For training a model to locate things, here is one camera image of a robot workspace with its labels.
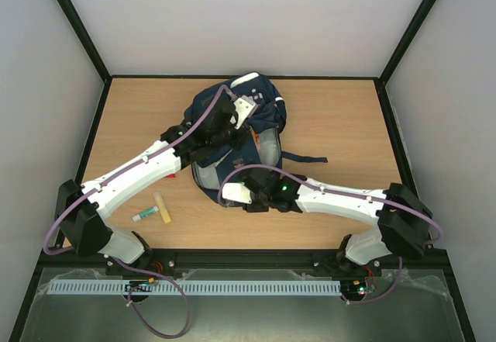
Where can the orange illustrated paperback book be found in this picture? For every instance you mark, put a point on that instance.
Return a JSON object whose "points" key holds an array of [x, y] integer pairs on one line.
{"points": [[255, 137]]}

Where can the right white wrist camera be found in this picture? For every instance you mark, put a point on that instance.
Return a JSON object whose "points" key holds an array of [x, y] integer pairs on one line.
{"points": [[236, 192]]}

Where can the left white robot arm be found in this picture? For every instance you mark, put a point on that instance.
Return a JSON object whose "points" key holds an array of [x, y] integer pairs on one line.
{"points": [[87, 207]]}

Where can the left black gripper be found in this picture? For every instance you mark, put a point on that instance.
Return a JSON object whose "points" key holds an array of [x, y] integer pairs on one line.
{"points": [[238, 142]]}

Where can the light blue slotted cable duct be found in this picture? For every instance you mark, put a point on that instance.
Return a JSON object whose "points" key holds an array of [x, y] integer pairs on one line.
{"points": [[194, 287]]}

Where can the black aluminium frame rail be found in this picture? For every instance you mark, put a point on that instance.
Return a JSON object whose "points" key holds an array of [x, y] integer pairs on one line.
{"points": [[295, 259]]}

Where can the navy blue student backpack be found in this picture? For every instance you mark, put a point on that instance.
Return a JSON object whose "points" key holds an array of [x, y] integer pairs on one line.
{"points": [[268, 122]]}

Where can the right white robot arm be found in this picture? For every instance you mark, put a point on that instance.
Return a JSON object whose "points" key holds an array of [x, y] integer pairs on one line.
{"points": [[398, 222]]}

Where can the green white glue stick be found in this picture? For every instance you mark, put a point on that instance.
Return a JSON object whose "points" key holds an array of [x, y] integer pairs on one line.
{"points": [[145, 213]]}

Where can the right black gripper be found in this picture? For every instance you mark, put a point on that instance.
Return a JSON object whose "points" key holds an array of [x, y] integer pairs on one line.
{"points": [[255, 205]]}

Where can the dark blue hardcover book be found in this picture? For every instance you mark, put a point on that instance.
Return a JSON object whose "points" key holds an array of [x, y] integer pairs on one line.
{"points": [[231, 159]]}

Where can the yellow highlighter marker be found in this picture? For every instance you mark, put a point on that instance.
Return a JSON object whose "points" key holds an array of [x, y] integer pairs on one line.
{"points": [[165, 215]]}

